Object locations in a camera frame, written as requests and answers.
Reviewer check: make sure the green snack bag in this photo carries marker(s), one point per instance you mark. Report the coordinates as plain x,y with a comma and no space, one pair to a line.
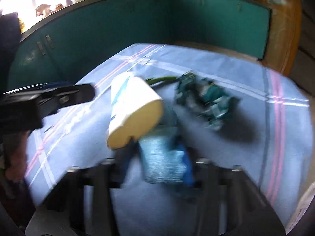
205,99

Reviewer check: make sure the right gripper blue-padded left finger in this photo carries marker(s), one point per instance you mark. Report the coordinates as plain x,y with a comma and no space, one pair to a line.
81,202

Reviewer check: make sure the green lower cabinets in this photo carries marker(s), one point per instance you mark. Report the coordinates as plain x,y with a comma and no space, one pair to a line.
69,43

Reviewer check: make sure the left hand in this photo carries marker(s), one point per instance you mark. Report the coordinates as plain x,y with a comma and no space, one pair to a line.
15,157

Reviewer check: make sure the white lined trash bin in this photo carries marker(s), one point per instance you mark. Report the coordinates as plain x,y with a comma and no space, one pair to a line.
302,207

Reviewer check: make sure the blue plaid tablecloth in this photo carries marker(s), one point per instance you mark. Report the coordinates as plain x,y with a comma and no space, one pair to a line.
269,135

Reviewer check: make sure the white paper cup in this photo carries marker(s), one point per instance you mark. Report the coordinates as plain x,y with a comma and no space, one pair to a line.
136,109

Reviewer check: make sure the green vegetable stem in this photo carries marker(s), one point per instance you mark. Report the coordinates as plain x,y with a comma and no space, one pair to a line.
152,81

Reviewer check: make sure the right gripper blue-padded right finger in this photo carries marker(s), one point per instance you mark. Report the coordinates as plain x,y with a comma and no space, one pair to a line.
222,193

